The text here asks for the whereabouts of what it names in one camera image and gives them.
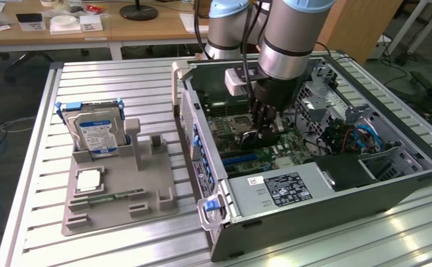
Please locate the hard disk with blue label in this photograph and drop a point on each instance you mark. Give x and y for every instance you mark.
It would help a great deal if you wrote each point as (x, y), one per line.
(94, 133)

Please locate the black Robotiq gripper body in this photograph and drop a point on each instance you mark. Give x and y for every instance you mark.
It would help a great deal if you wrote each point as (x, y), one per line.
(275, 94)

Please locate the grey power supply unit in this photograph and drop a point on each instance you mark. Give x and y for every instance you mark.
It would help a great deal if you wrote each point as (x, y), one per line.
(254, 203)

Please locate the white desk frame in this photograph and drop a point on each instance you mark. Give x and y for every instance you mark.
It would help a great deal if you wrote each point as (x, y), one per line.
(411, 27)

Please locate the wooden cabinet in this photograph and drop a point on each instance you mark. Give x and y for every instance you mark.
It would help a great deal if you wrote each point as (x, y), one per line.
(369, 27)

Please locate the black chair base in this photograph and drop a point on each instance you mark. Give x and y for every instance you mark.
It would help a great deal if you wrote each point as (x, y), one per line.
(11, 77)

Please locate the white paper stack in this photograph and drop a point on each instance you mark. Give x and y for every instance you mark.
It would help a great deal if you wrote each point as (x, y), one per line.
(189, 25)

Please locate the white cube box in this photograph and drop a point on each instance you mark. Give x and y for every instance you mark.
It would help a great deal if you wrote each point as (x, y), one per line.
(90, 23)

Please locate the perforated metal drive cage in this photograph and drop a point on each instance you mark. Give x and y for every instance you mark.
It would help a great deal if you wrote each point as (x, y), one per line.
(321, 111)

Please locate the grey metal disk bay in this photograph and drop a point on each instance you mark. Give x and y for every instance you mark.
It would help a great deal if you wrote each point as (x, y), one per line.
(387, 167)

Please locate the small beige tape roll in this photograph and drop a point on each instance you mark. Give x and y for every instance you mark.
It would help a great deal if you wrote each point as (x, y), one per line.
(43, 3)

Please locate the black and white box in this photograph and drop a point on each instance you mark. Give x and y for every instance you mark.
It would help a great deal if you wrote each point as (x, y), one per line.
(30, 19)

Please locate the black round lamp base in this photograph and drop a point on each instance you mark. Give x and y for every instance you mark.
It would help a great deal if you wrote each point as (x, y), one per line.
(138, 13)

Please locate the green RAM stick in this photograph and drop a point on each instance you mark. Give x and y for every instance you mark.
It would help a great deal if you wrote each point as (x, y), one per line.
(105, 198)

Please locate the open dark grey PC case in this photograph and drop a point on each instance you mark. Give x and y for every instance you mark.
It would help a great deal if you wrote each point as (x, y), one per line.
(313, 222)

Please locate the metal CPU socket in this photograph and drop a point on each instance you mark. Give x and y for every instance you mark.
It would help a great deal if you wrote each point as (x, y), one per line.
(241, 121)

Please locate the red package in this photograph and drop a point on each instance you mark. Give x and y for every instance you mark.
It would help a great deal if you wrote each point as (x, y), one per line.
(94, 8)

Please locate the long PCIe expansion slot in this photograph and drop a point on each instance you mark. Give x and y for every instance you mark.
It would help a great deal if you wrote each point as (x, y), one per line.
(238, 159)

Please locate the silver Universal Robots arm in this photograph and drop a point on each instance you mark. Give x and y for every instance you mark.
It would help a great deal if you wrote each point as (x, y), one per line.
(290, 33)

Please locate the black RAM slot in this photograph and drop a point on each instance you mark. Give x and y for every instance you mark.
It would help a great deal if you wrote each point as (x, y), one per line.
(219, 104)
(227, 111)

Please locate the green motherboard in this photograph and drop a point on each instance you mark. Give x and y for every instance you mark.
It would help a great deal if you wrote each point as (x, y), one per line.
(294, 144)

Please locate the wooden desk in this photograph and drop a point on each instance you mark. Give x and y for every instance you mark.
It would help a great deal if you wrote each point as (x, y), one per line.
(23, 39)

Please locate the grey plastic parts rack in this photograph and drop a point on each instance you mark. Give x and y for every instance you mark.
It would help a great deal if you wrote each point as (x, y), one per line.
(127, 217)

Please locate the flat white box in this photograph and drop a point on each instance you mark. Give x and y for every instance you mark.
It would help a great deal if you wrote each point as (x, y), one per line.
(66, 31)

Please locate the silver CPU chip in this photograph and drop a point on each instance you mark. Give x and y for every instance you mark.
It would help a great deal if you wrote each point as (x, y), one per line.
(89, 182)

